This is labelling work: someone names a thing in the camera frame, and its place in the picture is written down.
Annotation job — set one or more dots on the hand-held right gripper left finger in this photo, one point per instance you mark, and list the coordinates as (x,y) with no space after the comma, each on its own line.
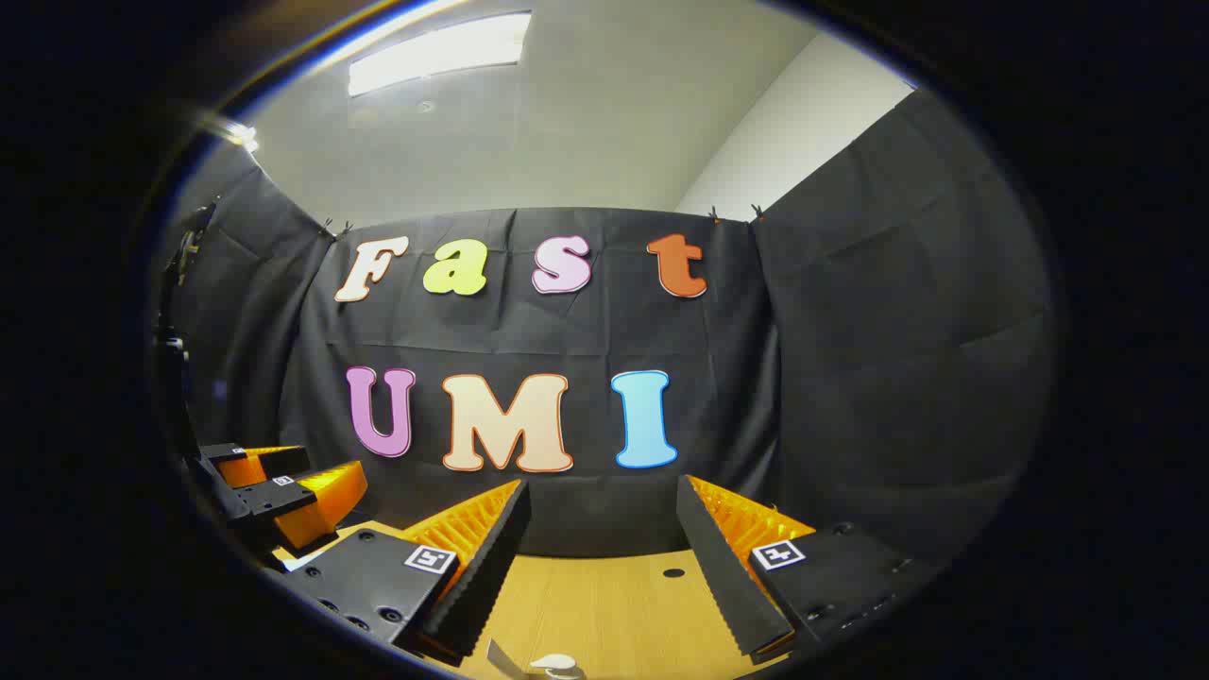
(491,557)

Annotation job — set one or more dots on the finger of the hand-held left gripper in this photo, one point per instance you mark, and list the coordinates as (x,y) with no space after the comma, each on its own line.
(274,463)
(274,498)

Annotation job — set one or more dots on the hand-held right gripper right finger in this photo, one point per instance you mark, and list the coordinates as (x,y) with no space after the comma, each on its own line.
(718,567)

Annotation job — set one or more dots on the black backdrop cloth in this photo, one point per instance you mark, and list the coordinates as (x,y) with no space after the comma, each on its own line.
(850,378)

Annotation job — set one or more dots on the ceiling light panel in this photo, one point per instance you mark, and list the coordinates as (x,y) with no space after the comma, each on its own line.
(434,52)

